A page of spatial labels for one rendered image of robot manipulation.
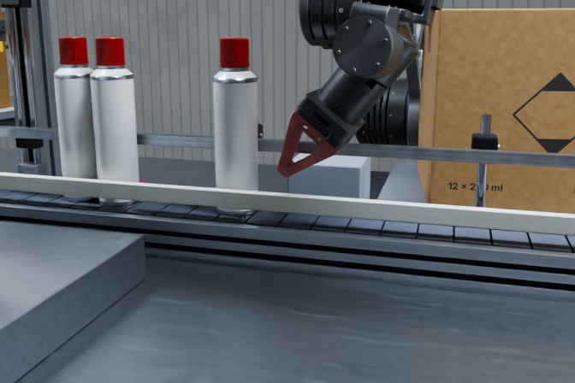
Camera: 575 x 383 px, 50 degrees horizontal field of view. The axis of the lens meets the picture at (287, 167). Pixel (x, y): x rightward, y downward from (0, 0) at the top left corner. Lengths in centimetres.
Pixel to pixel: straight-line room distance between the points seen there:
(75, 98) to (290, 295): 36
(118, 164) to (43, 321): 28
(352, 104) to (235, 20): 300
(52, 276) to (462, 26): 57
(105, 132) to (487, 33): 50
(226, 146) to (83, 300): 24
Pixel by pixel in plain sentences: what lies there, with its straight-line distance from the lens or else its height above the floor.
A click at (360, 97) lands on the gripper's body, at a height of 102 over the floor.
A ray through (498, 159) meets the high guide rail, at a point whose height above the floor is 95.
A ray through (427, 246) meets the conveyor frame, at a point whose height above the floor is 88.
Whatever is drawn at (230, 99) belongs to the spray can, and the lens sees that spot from 69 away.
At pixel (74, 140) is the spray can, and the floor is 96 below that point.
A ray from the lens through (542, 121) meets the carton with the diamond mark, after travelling 87.
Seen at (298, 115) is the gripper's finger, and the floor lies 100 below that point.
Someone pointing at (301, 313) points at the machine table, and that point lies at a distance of 60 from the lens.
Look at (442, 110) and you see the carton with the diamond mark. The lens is 85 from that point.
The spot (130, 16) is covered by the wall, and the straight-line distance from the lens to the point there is 402.
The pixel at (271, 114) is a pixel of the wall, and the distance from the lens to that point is 358.
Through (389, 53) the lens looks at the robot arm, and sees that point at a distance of 58.
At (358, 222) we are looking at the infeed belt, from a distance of 70.
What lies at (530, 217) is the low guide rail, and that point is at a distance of 66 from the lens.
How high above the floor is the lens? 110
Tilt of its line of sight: 13 degrees down
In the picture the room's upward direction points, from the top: straight up
